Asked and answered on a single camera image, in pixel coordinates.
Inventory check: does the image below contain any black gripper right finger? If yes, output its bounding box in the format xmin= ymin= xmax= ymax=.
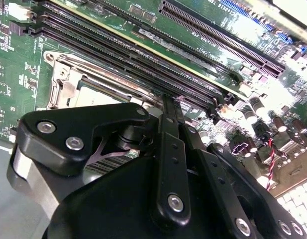
xmin=175 ymin=99 xmax=307 ymax=239

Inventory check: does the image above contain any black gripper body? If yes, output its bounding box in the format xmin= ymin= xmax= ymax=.
xmin=42 ymin=126 xmax=235 ymax=239

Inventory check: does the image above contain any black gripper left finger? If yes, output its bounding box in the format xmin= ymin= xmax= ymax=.
xmin=7 ymin=94 xmax=192 ymax=225

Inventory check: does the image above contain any metal CPU socket cover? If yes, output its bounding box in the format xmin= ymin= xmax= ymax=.
xmin=50 ymin=58 xmax=164 ymax=110

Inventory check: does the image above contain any silver CPU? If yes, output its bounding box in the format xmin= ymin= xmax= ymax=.
xmin=77 ymin=79 xmax=142 ymax=108

